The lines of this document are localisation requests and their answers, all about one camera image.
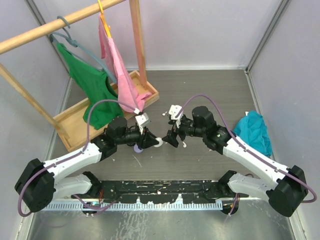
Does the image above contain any pink cloth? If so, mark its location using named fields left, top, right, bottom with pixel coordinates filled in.
left=98, top=15, right=152, bottom=113

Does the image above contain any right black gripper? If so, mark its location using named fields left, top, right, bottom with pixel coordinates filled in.
left=162, top=114, right=206, bottom=148

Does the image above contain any wooden clothes rack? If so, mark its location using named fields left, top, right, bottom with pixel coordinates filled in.
left=0, top=0, right=160, bottom=152

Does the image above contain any white round charging case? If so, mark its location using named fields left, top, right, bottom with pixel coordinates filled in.
left=154, top=137, right=164, bottom=148

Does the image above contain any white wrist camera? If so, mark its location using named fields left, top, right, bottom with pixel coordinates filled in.
left=135, top=113, right=151, bottom=135
left=168, top=105, right=183, bottom=128

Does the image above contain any green shirt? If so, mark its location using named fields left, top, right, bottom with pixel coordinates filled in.
left=56, top=43, right=123, bottom=130

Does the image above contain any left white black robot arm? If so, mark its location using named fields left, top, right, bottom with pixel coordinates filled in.
left=14, top=115, right=163, bottom=217

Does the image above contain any teal cloth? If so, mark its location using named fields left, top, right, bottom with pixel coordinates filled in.
left=233, top=110, right=273, bottom=157

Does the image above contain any yellow hanger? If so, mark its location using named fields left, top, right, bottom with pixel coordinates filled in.
left=97, top=0, right=112, bottom=38

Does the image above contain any blue-grey hanger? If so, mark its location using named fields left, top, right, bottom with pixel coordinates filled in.
left=48, top=15, right=118, bottom=84

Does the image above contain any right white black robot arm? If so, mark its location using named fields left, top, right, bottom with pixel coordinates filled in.
left=163, top=105, right=308, bottom=217

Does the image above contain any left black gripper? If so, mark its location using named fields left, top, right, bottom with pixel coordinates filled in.
left=115, top=125, right=159, bottom=150

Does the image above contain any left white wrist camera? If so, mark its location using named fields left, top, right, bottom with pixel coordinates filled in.
left=135, top=113, right=151, bottom=135

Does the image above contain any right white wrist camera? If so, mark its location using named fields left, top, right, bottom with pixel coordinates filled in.
left=168, top=105, right=183, bottom=128

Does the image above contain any white slotted cable duct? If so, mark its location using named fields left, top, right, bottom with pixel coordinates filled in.
left=43, top=198, right=223, bottom=212

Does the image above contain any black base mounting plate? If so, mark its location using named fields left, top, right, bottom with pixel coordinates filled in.
left=94, top=179, right=250, bottom=205

